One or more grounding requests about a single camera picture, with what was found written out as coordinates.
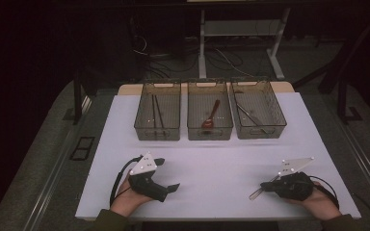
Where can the black upright stand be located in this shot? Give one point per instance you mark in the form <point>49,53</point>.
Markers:
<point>77,102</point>
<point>342,102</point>

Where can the black chopstick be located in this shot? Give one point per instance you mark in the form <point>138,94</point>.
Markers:
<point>154,115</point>
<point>160,115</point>

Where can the beige wooden board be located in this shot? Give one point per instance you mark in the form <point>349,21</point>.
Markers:
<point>128,89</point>

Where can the metal floor rail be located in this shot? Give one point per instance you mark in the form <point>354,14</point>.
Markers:
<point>363,157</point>
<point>53,173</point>

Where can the black floor frame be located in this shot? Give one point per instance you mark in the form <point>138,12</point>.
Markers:
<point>77,157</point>

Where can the person's left hand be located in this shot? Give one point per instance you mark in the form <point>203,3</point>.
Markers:
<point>126,200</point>

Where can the smoky clear plastic bin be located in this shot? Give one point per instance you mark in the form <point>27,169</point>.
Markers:
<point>209,110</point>
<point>263,106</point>
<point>158,110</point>

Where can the silver metal utensil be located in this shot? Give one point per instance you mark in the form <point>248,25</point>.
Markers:
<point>249,115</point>

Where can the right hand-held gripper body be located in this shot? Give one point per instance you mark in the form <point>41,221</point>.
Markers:
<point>294,187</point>

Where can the person's right hand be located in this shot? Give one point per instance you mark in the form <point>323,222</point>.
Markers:
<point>321,202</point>

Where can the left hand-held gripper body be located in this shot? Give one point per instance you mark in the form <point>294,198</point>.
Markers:
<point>147,184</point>

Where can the white metal stand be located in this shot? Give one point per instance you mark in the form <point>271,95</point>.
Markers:
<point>201,48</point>

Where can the brown wooden spoon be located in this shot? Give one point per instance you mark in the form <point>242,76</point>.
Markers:
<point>209,120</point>

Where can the black slanted bar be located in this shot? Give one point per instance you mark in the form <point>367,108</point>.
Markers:
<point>334,62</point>

